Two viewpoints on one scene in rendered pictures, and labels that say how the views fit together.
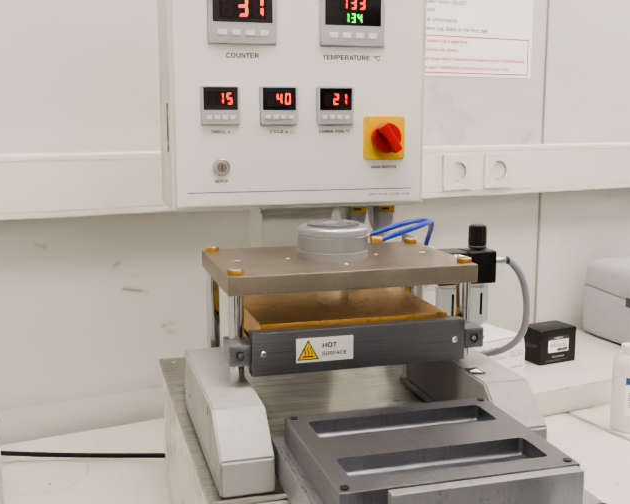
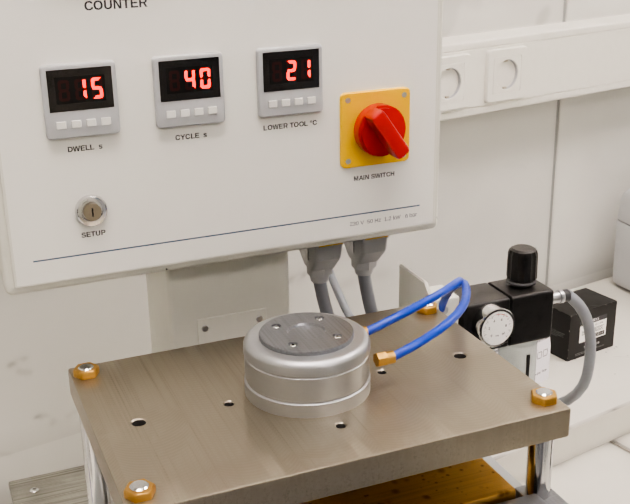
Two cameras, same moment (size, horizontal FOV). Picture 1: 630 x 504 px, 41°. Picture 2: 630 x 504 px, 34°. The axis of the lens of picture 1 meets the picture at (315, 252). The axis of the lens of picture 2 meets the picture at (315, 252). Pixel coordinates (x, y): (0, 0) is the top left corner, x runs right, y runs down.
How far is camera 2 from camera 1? 38 cm
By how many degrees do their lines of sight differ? 13
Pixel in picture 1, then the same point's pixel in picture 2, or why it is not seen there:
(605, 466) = not seen: outside the picture
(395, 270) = (432, 444)
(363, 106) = (339, 77)
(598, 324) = not seen: outside the picture
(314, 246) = (278, 390)
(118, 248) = not seen: outside the picture
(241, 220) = not seen: hidden behind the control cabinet
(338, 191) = (299, 225)
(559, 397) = (604, 423)
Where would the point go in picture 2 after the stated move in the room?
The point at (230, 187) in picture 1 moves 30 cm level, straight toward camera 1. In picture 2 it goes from (110, 242) to (132, 479)
